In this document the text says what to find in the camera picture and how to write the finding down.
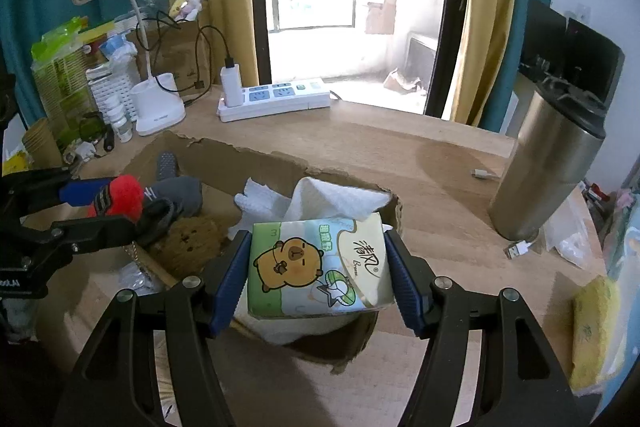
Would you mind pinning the white power strip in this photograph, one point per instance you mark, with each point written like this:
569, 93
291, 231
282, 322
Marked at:
280, 99

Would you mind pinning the white power adapter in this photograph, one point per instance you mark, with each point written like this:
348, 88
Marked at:
82, 152

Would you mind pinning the blue and white packet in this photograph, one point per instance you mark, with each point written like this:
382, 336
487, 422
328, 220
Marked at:
120, 48

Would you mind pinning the stack of brown paper cups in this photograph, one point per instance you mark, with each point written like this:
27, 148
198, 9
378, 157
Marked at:
40, 144

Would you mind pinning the cardboard scrap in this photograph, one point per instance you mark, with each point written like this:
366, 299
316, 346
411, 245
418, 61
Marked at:
400, 81

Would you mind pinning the white desk lamp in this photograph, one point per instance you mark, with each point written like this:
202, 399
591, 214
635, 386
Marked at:
155, 109

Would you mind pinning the black flashlight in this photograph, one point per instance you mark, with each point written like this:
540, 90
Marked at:
107, 138

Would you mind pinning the clear plastic bag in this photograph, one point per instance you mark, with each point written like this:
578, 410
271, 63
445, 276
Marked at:
567, 232

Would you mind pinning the brown cardboard box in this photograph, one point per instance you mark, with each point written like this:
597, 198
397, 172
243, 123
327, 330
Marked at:
270, 162

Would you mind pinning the yellow flat packet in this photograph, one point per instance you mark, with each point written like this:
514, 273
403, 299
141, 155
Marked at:
17, 159

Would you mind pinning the steel tumbler with black lid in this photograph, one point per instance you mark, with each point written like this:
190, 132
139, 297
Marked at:
545, 167

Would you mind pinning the capybara print tissue pack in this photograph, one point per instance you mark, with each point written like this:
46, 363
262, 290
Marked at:
310, 267

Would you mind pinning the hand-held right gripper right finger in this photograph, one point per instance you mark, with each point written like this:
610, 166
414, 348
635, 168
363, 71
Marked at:
406, 287

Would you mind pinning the green packaged paper cups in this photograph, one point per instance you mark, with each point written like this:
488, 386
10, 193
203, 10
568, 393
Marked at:
62, 87

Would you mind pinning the blue printed bed sheet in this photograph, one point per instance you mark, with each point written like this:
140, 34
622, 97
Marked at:
627, 257

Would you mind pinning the clear plastic packet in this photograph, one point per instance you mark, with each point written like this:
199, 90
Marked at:
140, 279

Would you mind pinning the white wall socket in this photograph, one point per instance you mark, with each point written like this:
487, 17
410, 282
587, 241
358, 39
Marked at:
577, 13

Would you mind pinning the white plastic basket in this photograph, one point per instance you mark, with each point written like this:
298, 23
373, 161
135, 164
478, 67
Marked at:
112, 82

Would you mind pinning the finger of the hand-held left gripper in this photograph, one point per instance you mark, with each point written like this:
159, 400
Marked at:
80, 193
95, 232

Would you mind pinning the white cloth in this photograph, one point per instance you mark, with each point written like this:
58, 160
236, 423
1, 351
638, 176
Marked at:
340, 202

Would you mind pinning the small yellow plush toy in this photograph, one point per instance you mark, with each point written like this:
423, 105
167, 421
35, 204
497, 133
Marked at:
182, 7

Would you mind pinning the black sliding door frame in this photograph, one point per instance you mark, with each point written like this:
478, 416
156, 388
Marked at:
457, 7

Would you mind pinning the yellow tissue pack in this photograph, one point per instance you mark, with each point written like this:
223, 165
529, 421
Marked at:
595, 332

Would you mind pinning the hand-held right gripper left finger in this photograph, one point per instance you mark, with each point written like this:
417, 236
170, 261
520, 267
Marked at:
230, 284

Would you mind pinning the white charger plug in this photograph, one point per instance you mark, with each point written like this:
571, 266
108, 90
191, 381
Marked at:
231, 84

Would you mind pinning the black computer monitor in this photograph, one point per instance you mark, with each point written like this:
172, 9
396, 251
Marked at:
595, 57
542, 37

